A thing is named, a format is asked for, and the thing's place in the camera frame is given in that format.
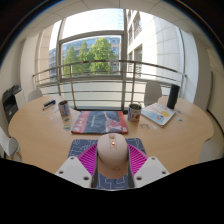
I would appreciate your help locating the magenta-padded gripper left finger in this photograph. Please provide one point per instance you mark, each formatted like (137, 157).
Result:
(73, 170)

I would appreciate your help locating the white shell chair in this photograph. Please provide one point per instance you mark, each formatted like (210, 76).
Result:
(34, 95)
(152, 93)

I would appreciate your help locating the white illustrated book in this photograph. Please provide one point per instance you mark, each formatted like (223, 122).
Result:
(159, 114)

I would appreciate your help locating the metal balcony railing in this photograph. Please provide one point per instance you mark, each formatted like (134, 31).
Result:
(100, 61)

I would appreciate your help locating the black cylinder speaker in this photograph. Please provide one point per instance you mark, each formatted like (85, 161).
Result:
(173, 96)

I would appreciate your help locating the black office printer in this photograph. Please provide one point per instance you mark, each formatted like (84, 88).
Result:
(10, 105)

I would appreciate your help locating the beige computer mouse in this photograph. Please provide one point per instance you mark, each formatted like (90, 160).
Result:
(112, 156)

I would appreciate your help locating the dark blue patterned mouse pad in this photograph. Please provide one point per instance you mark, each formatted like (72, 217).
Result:
(76, 145)

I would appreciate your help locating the dark blue stapler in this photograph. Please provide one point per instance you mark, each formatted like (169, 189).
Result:
(49, 104)

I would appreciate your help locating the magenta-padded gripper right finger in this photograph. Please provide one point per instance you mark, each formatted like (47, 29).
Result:
(151, 170)

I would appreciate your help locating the white chair with wooden legs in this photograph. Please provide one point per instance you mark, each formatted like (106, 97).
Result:
(7, 143)

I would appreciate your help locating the red and dark magazine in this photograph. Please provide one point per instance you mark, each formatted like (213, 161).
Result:
(98, 122)

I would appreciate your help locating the printed tin can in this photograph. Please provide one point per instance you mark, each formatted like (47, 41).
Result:
(64, 109)
(134, 113)

